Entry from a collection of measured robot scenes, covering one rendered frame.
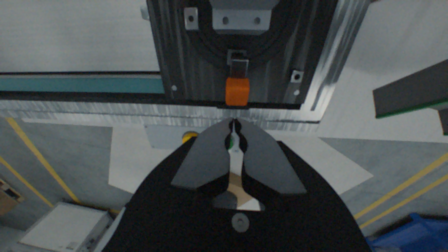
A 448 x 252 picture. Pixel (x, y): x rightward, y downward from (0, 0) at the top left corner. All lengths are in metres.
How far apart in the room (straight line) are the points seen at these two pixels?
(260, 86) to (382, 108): 0.16
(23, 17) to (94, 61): 0.14
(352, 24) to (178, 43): 0.24
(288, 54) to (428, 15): 0.33
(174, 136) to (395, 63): 0.52
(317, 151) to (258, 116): 0.31
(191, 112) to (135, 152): 0.36
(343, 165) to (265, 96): 0.46
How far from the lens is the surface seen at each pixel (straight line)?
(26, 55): 0.51
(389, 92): 0.27
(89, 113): 0.39
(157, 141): 0.32
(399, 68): 0.50
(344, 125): 0.49
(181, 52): 0.22
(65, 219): 4.47
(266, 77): 0.21
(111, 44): 0.35
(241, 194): 0.53
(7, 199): 5.82
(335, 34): 0.26
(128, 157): 0.60
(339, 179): 0.68
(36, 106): 0.49
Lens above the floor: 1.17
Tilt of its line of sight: 59 degrees down
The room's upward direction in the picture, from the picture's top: 173 degrees counter-clockwise
